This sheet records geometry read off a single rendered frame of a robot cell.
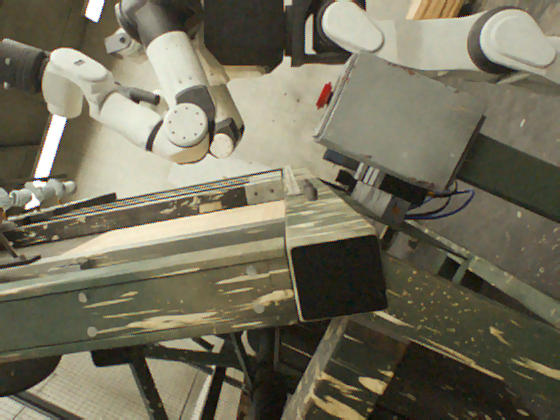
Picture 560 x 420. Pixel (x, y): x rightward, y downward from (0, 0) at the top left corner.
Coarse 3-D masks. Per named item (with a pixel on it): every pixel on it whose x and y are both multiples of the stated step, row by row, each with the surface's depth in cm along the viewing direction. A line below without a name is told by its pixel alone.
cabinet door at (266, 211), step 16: (240, 208) 131; (256, 208) 126; (272, 208) 117; (160, 224) 132; (176, 224) 126; (192, 224) 119; (208, 224) 113; (224, 224) 108; (96, 240) 124; (112, 240) 119; (128, 240) 113; (144, 240) 108
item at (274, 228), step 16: (240, 224) 87; (256, 224) 83; (272, 224) 82; (160, 240) 87; (176, 240) 85; (192, 240) 84; (208, 240) 84; (224, 240) 83; (240, 240) 83; (256, 240) 83; (64, 256) 91; (80, 256) 88; (96, 256) 87; (112, 256) 87; (128, 256) 86; (144, 256) 86; (160, 256) 86; (0, 272) 91; (16, 272) 90; (32, 272) 90
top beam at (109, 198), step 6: (114, 192) 285; (90, 198) 258; (96, 198) 258; (102, 198) 266; (108, 198) 275; (114, 198) 284; (78, 204) 235; (84, 204) 242; (90, 204) 249; (96, 204) 257; (102, 204) 265; (24, 222) 185; (30, 222) 189
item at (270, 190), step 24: (0, 192) 163; (216, 192) 150; (240, 192) 149; (264, 192) 148; (96, 216) 157; (120, 216) 156; (144, 216) 155; (168, 216) 154; (24, 240) 162; (48, 240) 161
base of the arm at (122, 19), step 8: (184, 0) 81; (192, 0) 82; (200, 0) 86; (120, 8) 85; (192, 8) 83; (200, 8) 84; (120, 16) 85; (184, 16) 86; (192, 16) 85; (200, 16) 85; (120, 24) 85; (128, 24) 85; (184, 24) 86; (192, 24) 87; (128, 32) 85; (136, 32) 86; (136, 40) 87
